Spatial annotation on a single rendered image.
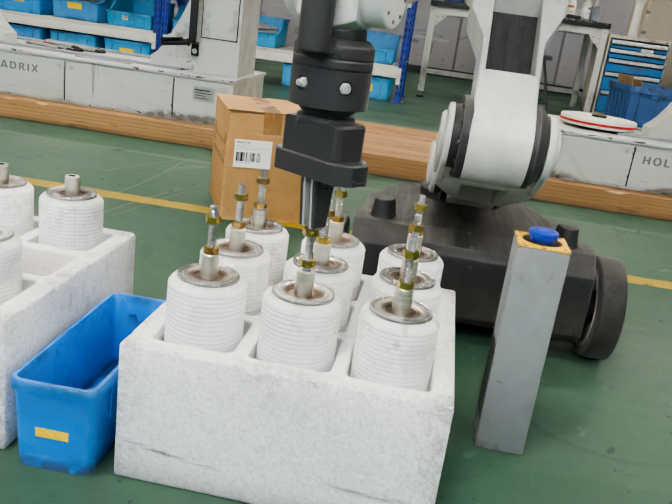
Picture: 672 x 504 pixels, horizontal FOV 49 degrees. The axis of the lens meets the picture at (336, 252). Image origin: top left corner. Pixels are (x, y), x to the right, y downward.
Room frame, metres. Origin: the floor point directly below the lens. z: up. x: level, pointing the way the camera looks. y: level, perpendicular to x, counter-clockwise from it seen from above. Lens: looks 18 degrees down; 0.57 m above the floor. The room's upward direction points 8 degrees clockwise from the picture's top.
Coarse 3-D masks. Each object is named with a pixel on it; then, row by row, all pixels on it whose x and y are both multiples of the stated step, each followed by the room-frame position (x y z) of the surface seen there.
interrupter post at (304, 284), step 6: (300, 270) 0.82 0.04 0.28; (312, 270) 0.83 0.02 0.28; (300, 276) 0.82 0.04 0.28; (306, 276) 0.82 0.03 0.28; (312, 276) 0.82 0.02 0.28; (300, 282) 0.82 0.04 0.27; (306, 282) 0.82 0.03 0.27; (312, 282) 0.82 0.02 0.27; (300, 288) 0.82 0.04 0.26; (306, 288) 0.82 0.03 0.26; (312, 288) 0.82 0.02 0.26; (300, 294) 0.82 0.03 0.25; (306, 294) 0.82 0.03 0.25
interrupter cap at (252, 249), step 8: (216, 240) 0.97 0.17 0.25; (224, 240) 0.98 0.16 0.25; (248, 240) 0.99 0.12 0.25; (224, 248) 0.95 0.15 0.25; (248, 248) 0.97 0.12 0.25; (256, 248) 0.96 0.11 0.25; (232, 256) 0.92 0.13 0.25; (240, 256) 0.92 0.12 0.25; (248, 256) 0.93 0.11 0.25; (256, 256) 0.94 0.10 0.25
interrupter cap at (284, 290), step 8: (288, 280) 0.86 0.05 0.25; (272, 288) 0.82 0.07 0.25; (280, 288) 0.83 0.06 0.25; (288, 288) 0.83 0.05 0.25; (320, 288) 0.85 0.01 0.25; (328, 288) 0.85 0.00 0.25; (280, 296) 0.80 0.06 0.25; (288, 296) 0.81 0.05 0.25; (296, 296) 0.82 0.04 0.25; (312, 296) 0.82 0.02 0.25; (320, 296) 0.82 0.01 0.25; (328, 296) 0.82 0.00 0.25; (296, 304) 0.79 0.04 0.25; (304, 304) 0.79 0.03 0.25; (312, 304) 0.79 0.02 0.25; (320, 304) 0.80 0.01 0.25
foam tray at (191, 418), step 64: (256, 320) 0.89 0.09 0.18; (448, 320) 0.98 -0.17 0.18; (128, 384) 0.77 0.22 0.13; (192, 384) 0.76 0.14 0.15; (256, 384) 0.76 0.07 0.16; (320, 384) 0.75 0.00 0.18; (384, 384) 0.76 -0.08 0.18; (448, 384) 0.79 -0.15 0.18; (128, 448) 0.77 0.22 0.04; (192, 448) 0.76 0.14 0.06; (256, 448) 0.75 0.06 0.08; (320, 448) 0.75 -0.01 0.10; (384, 448) 0.74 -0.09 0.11
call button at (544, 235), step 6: (534, 228) 0.99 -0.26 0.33; (540, 228) 0.99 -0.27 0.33; (546, 228) 1.00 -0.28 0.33; (534, 234) 0.97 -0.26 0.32; (540, 234) 0.97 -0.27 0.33; (546, 234) 0.97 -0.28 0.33; (552, 234) 0.97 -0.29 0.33; (558, 234) 0.98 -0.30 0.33; (534, 240) 0.98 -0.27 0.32; (540, 240) 0.97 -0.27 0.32; (546, 240) 0.97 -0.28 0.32; (552, 240) 0.97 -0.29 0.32
